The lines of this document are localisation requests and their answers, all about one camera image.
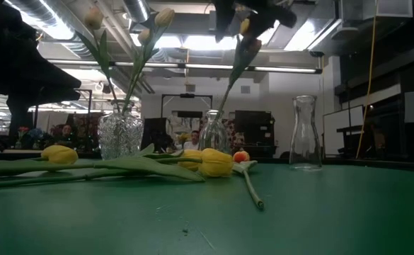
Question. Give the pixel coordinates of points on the silver ventilation duct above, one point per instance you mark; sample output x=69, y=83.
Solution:
x=44, y=14
x=136, y=8

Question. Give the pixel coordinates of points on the person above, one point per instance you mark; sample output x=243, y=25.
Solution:
x=194, y=135
x=66, y=131

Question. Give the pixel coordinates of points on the tall clear glass carafe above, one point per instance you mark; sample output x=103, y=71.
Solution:
x=305, y=134

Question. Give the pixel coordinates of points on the green table mat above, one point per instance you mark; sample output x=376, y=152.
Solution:
x=298, y=212

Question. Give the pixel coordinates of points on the long ceiling light strip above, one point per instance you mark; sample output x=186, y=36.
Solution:
x=210, y=66

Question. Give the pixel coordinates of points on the pale tulips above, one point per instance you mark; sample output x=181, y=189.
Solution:
x=166, y=17

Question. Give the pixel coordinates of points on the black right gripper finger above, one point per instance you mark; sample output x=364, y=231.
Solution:
x=270, y=21
x=224, y=17

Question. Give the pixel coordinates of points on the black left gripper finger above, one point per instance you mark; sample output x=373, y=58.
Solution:
x=26, y=74
x=40, y=96

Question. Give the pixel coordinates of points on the cut crystal glass vase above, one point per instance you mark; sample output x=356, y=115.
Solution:
x=120, y=132

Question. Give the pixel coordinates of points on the white ceiling duct box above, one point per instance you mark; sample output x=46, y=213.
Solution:
x=376, y=8

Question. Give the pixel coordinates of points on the small glass bottle vase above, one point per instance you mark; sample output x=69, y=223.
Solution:
x=213, y=134

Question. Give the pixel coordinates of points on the black frame stand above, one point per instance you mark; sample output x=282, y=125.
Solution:
x=187, y=95
x=85, y=90

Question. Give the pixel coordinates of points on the black cabinet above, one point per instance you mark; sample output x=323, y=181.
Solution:
x=254, y=129

